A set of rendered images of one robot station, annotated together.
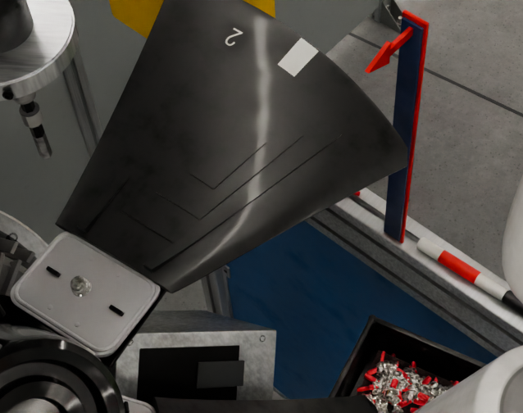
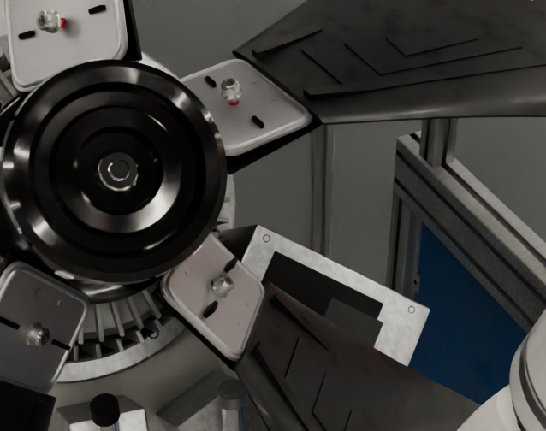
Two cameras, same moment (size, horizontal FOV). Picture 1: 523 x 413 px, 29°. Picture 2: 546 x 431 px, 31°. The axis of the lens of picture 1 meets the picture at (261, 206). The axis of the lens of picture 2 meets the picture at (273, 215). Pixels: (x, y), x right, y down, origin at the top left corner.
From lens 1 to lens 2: 30 cm
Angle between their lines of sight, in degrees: 21
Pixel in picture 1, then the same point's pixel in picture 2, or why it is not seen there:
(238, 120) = (456, 14)
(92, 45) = (347, 149)
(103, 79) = (348, 189)
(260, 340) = (408, 310)
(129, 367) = (257, 264)
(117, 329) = (251, 137)
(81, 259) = (243, 80)
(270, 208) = (461, 91)
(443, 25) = not seen: outside the picture
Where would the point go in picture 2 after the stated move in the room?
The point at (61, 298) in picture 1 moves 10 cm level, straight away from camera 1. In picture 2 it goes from (208, 103) to (206, 24)
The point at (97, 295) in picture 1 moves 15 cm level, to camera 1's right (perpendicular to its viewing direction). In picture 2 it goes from (244, 108) to (493, 150)
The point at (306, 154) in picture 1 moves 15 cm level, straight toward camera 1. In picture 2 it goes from (519, 62) to (460, 197)
